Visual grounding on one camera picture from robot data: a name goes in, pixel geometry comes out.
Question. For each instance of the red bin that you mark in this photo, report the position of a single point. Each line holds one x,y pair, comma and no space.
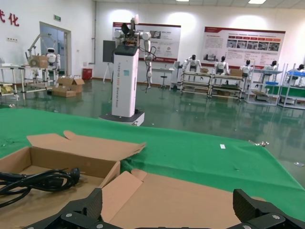
87,74

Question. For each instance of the grey tube workbench rack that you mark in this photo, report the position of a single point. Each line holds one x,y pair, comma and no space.
196,83
226,87

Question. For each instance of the ceiling light panel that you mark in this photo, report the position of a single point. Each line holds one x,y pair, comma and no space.
257,1

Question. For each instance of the black stool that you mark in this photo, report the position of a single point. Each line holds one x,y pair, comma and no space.
163,82

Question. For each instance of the grey wall pipe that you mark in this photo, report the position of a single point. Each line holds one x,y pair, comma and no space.
94,33

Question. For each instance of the metal table clamp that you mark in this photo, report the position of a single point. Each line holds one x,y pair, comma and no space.
261,143

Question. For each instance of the white paper label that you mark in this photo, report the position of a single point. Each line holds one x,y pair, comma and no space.
222,146

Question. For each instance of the white shelf rack blue bins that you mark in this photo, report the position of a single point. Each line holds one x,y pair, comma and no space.
291,95

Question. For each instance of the red-trimmed wall poster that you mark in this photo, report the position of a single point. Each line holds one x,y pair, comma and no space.
166,43
243,45

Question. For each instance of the cardboard box with tape roll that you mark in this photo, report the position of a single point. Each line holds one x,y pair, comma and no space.
39,61

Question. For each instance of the green exit sign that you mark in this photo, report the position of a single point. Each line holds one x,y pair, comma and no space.
57,17

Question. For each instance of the green tablecloth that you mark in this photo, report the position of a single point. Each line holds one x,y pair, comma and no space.
190,152

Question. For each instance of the flat closed cardboard box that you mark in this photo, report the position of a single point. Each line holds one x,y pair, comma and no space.
63,91

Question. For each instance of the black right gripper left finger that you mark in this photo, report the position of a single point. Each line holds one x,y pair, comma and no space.
78,211

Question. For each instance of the white black humanoid robot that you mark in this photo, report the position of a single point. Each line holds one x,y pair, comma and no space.
247,68
272,67
300,69
193,62
223,65

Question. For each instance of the small white service robot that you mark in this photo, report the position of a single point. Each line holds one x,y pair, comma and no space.
52,58

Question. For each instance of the white tube shelf rack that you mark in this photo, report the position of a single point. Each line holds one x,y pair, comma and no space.
23,78

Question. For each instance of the small cardboard box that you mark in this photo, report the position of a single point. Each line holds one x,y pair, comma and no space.
204,70
236,72

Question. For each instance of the open cardboard box intact rim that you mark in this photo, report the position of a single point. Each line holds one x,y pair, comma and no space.
178,202

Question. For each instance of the black display on stand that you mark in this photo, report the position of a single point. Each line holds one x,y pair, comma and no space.
108,51

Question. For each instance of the white tower robot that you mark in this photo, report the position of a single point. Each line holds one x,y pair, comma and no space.
125,83

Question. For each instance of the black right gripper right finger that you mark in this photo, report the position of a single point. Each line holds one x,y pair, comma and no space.
259,210

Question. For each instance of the white desk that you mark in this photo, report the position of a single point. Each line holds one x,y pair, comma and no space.
163,69

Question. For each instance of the glass door frame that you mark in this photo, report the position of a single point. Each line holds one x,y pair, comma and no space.
68,47

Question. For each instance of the open cardboard box torn rim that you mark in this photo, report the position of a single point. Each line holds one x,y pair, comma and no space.
71,157

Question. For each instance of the open cardboard shipping box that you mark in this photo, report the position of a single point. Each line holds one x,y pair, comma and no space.
71,83

